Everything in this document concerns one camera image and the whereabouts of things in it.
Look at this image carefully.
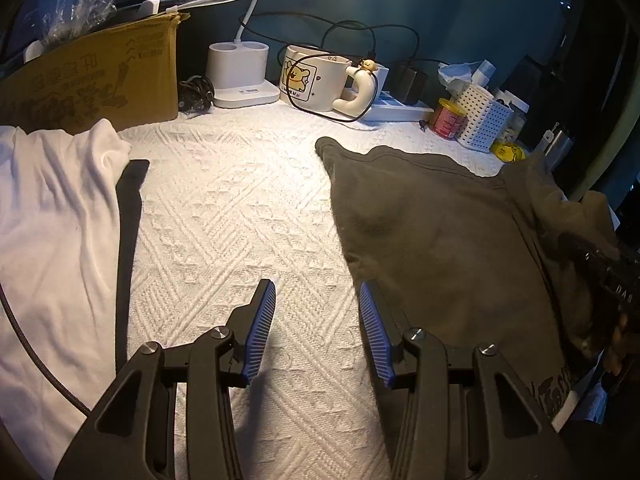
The dark brown t-shirt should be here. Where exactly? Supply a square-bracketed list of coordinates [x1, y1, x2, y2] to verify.
[316, 138, 620, 416]

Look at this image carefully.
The white textured bed cover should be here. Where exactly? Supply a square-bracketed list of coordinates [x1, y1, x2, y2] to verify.
[0, 102, 507, 480]

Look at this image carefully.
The stainless steel tumbler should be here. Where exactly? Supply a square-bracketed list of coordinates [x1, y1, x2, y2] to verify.
[533, 129, 573, 170]

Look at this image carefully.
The yellow duck snack bag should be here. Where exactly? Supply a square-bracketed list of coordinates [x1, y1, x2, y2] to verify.
[490, 141, 527, 164]

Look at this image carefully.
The clear jar white lid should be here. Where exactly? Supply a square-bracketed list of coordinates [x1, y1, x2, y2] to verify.
[494, 89, 529, 143]

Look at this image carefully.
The white plastic perforated basket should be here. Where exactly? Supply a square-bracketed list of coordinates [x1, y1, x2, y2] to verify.
[454, 84, 512, 153]

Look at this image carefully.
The red can yellow lid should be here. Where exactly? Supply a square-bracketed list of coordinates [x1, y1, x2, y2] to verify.
[430, 98, 466, 139]

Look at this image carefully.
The white power strip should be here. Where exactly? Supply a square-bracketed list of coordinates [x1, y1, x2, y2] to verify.
[361, 91, 434, 122]

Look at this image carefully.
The white garment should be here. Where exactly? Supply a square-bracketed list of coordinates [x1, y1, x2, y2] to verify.
[0, 118, 132, 478]

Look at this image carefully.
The black power adapter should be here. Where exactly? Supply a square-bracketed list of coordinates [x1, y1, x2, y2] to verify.
[396, 64, 428, 105]

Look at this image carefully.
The blue white tube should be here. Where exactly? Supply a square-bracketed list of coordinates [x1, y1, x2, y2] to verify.
[471, 60, 496, 88]

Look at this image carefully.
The white bear mug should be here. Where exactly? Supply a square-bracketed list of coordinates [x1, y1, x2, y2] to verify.
[279, 44, 378, 118]

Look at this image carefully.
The white desk lamp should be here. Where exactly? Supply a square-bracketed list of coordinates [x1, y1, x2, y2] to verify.
[206, 0, 280, 110]

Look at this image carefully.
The white charger plug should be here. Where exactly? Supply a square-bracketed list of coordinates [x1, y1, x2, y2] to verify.
[373, 63, 390, 94]

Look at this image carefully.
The brown cardboard box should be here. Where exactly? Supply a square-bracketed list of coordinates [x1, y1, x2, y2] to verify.
[1, 12, 189, 134]

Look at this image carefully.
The black thin cable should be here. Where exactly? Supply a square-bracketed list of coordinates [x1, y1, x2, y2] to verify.
[0, 282, 94, 418]

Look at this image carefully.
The black cable bundle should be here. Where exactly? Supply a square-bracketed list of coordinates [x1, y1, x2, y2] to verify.
[178, 74, 216, 114]

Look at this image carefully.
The black charging cable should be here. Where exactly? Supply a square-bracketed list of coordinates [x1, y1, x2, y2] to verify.
[238, 10, 422, 124]

